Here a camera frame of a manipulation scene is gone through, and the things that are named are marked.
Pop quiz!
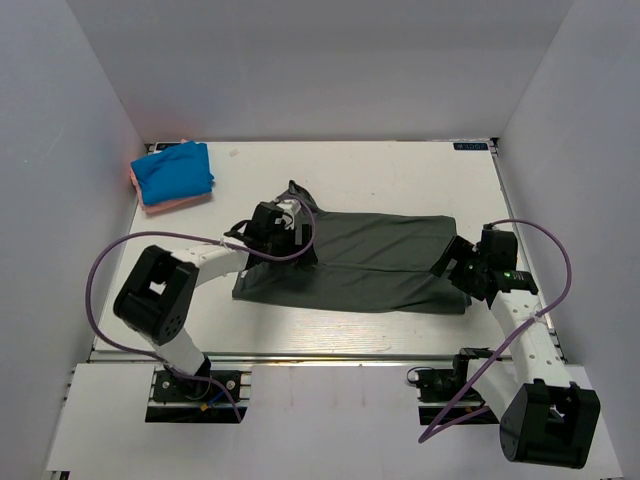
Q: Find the dark grey t-shirt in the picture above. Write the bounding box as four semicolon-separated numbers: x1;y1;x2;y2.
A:
232;181;471;315

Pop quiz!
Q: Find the aluminium table frame rail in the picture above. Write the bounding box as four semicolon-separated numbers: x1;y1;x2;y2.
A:
487;137;569;364

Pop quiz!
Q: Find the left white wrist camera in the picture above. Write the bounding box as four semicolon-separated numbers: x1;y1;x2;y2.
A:
277;199;302;218

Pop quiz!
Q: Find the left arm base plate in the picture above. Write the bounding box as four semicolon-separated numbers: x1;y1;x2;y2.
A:
145;369;251;424

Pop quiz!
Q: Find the white front cover board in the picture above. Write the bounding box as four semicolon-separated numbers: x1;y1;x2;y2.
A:
48;364;621;479

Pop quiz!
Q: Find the blue logo sticker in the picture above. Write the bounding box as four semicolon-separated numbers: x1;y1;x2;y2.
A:
453;142;489;151

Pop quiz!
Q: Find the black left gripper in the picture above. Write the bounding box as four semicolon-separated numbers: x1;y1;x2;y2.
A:
265;223;318;266

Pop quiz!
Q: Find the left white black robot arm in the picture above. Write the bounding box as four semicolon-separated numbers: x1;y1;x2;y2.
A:
113;196;317;399

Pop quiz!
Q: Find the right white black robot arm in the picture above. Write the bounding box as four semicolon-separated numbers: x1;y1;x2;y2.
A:
418;222;601;469

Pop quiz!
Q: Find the folded pink t-shirt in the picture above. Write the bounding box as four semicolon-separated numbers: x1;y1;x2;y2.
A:
128;138;211;217

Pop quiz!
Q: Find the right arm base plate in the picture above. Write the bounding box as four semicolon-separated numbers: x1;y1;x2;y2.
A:
406;348;493;426

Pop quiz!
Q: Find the folded blue t-shirt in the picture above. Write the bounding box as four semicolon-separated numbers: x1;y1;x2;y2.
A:
130;142;216;205

